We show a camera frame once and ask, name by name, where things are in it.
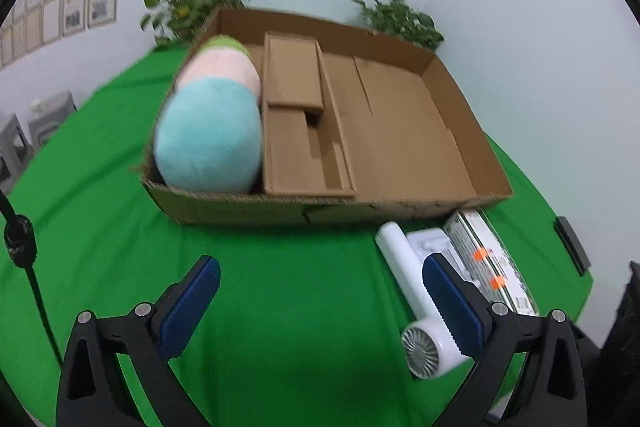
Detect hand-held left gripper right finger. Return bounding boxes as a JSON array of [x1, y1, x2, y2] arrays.
[[421, 252, 587, 427]]

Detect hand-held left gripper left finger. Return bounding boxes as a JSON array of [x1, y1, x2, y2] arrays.
[[56, 255, 222, 427]]

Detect white folding phone stand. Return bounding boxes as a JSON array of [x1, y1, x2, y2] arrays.
[[406, 229, 473, 283]]

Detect white hair dryer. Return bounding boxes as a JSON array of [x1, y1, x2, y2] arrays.
[[375, 221, 471, 380]]

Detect white green medicine box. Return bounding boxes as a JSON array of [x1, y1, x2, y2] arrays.
[[442, 209, 541, 315]]

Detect cardboard box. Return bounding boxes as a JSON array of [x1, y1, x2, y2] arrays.
[[131, 7, 515, 228]]

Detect green tablecloth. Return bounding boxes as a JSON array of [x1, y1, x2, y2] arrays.
[[0, 44, 594, 427]]

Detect black table clip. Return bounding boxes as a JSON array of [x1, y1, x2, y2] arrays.
[[556, 216, 592, 277]]

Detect pastel striped plush pillow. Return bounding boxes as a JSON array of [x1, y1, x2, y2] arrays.
[[152, 35, 264, 194]]

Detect dark object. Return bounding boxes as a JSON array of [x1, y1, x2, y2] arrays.
[[600, 259, 640, 358]]

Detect grey chair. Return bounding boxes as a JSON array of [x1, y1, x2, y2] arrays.
[[0, 113, 32, 192], [27, 90, 78, 152]]

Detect small green potted plant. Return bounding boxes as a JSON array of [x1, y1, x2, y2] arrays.
[[351, 0, 445, 52]]

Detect bushy green potted plant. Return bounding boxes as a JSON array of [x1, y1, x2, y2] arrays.
[[141, 0, 251, 48]]

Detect black cable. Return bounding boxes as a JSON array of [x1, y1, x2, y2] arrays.
[[0, 189, 63, 365]]

